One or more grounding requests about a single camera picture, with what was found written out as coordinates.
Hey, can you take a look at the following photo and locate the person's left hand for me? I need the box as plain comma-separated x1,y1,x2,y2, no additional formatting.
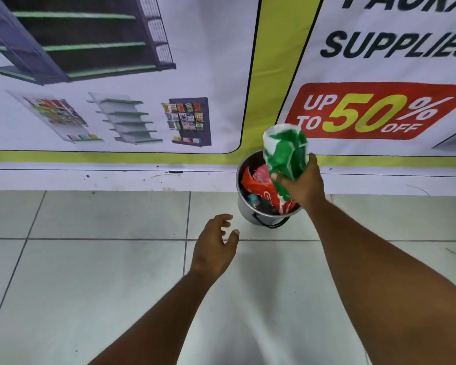
189,214,240,286

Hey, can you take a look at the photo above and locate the person's right hand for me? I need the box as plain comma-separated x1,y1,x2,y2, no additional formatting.
270,153,326,214

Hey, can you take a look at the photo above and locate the green and white packet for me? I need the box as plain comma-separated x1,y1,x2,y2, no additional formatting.
262,124,309,202

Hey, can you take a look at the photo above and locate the person's left forearm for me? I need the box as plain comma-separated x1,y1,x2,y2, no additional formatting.
87,268,218,365

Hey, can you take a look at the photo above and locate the person's right forearm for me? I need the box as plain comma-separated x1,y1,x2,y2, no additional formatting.
303,197,456,365

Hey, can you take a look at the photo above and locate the metal trash bin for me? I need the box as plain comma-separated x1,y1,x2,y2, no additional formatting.
236,150,304,229

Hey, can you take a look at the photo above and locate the red plastic wrapper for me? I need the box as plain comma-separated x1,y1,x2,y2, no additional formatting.
241,164,301,215

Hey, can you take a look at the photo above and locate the printed advertising banner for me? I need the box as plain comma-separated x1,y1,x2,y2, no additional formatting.
0,0,456,196

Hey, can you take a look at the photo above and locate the black bin handle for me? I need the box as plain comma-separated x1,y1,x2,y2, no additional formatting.
252,214,291,229

